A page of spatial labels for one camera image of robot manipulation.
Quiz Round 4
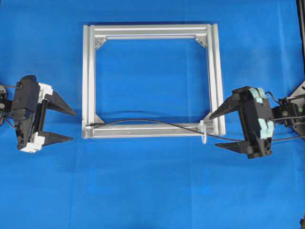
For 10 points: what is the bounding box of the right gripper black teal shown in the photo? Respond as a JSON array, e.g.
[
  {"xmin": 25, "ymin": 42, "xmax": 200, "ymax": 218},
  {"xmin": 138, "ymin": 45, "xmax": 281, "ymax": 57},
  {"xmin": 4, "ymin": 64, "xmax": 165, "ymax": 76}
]
[{"xmin": 209, "ymin": 86, "xmax": 274, "ymax": 159}]

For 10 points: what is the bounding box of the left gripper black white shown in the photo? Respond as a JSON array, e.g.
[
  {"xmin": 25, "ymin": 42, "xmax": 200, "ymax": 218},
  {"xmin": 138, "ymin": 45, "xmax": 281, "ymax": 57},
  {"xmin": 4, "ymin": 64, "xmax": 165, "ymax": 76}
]
[{"xmin": 15, "ymin": 83, "xmax": 76, "ymax": 153}]

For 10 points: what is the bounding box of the black usb wire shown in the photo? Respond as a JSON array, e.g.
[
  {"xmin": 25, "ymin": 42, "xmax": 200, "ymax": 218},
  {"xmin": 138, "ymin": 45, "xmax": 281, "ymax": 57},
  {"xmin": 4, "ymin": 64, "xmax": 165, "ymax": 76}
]
[{"xmin": 85, "ymin": 118, "xmax": 305, "ymax": 143}]

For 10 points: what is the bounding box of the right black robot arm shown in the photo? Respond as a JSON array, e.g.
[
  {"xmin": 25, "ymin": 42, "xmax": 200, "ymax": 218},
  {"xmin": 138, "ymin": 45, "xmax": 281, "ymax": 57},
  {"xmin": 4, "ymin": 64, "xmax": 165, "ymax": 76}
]
[{"xmin": 210, "ymin": 86, "xmax": 305, "ymax": 159}]

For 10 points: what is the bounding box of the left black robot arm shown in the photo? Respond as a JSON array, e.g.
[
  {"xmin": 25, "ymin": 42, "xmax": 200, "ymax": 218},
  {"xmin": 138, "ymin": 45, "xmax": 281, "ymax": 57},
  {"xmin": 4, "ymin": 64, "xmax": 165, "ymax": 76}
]
[{"xmin": 0, "ymin": 75, "xmax": 76, "ymax": 153}]

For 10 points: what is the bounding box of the white zip tie loop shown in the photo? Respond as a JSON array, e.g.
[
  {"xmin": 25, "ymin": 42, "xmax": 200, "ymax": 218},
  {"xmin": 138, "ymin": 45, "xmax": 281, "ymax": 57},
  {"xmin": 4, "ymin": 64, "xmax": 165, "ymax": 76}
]
[{"xmin": 197, "ymin": 120, "xmax": 207, "ymax": 144}]

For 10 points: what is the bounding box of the blue table cloth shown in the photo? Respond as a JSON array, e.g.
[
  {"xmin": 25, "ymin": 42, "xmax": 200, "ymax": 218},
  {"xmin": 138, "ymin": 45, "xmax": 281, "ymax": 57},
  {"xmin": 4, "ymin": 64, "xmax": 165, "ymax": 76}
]
[{"xmin": 0, "ymin": 0, "xmax": 305, "ymax": 229}]

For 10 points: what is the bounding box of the aluminium extrusion frame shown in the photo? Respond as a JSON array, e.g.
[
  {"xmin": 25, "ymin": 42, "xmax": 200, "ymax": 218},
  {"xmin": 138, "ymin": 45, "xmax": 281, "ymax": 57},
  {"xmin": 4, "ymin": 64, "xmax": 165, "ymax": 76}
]
[{"xmin": 81, "ymin": 24, "xmax": 226, "ymax": 139}]

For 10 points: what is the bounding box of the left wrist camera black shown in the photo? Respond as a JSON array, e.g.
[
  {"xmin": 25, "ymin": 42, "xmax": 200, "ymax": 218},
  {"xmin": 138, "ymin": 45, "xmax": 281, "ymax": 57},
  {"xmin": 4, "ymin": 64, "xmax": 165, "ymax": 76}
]
[{"xmin": 11, "ymin": 75, "xmax": 40, "ymax": 134}]

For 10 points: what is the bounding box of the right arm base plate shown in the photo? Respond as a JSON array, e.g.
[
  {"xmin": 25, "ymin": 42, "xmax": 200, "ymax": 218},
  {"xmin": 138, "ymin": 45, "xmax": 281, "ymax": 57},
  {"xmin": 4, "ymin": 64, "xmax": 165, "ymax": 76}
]
[{"xmin": 290, "ymin": 81, "xmax": 305, "ymax": 97}]

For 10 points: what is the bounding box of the black vertical post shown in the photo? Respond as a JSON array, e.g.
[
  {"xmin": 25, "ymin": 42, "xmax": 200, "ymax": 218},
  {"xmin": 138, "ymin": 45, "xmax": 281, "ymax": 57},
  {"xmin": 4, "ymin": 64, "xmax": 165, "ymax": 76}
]
[{"xmin": 295, "ymin": 0, "xmax": 305, "ymax": 67}]

